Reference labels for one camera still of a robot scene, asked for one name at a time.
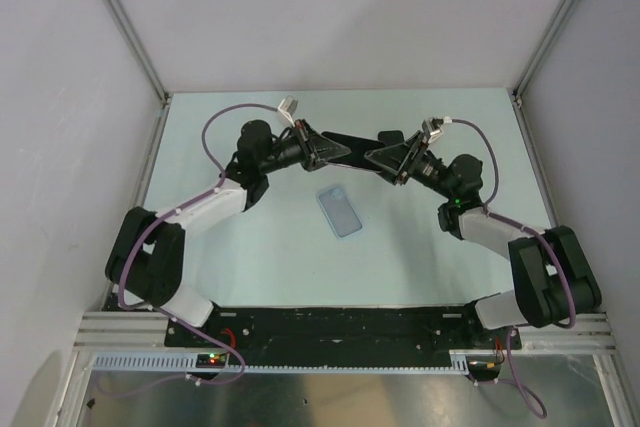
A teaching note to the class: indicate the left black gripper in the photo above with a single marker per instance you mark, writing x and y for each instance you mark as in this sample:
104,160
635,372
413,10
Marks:
315,150

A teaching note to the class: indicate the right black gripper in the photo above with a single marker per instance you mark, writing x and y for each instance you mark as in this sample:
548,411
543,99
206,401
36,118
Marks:
394,158

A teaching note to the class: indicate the black smartphone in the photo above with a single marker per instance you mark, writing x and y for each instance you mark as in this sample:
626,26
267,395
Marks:
392,137

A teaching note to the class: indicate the dark phone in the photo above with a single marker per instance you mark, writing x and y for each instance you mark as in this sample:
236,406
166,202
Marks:
358,148

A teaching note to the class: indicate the light blue phone case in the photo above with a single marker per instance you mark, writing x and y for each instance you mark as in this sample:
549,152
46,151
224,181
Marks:
339,212

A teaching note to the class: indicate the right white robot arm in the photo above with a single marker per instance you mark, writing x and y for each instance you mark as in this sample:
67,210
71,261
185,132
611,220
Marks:
552,279

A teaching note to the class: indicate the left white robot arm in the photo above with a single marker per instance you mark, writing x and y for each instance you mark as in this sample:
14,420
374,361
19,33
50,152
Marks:
147,260

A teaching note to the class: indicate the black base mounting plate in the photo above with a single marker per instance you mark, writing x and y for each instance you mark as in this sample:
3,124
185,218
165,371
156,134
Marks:
332,337

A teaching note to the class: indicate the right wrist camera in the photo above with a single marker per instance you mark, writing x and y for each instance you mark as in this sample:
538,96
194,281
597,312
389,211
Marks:
433,129

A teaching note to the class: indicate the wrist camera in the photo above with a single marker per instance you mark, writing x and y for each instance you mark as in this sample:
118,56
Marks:
286,110
433,129

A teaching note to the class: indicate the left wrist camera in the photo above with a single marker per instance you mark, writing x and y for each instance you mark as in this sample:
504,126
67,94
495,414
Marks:
286,110

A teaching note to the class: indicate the right aluminium frame post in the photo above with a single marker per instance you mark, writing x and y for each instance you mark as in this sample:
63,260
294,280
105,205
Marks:
551,35

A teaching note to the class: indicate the aluminium frame post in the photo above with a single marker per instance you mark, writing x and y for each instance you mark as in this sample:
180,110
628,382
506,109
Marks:
551,35
134,43

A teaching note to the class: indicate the aluminium front rail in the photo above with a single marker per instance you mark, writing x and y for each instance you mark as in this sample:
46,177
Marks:
145,331

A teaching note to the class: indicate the left aluminium frame post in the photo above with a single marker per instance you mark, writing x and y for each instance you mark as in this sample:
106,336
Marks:
134,43

